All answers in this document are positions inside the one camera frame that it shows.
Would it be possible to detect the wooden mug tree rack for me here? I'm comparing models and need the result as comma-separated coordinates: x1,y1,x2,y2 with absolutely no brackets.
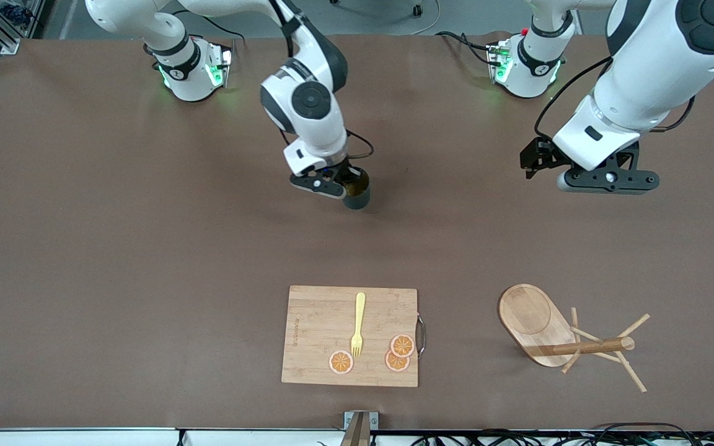
498,283,651,393

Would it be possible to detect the black right arm base cable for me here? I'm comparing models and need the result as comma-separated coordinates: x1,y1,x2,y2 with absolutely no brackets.
171,9,247,48

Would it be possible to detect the black left arm base cable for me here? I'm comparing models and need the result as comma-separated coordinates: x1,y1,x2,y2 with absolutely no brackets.
436,31,495,64

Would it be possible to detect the dark teal cup yellow inside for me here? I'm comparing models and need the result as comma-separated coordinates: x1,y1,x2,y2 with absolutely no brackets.
341,167,372,211

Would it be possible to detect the black cable bundle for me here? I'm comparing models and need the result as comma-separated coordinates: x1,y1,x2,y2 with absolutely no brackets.
410,432,588,446

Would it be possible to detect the yellow plastic fork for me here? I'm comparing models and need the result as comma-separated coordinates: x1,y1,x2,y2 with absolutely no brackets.
350,292,367,359

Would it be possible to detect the bamboo cutting board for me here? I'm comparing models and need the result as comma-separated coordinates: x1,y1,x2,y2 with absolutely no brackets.
281,285,427,388

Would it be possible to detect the black arm base cable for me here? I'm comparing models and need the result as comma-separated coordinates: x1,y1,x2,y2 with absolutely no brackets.
171,9,247,48
436,31,495,64

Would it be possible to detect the black looped cable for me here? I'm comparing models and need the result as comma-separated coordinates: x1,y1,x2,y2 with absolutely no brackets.
589,422,699,446

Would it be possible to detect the blue cable bundle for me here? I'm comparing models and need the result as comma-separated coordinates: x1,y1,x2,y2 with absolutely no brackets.
0,3,30,27

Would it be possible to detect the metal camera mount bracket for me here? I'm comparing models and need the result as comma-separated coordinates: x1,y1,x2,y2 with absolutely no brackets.
343,411,379,446

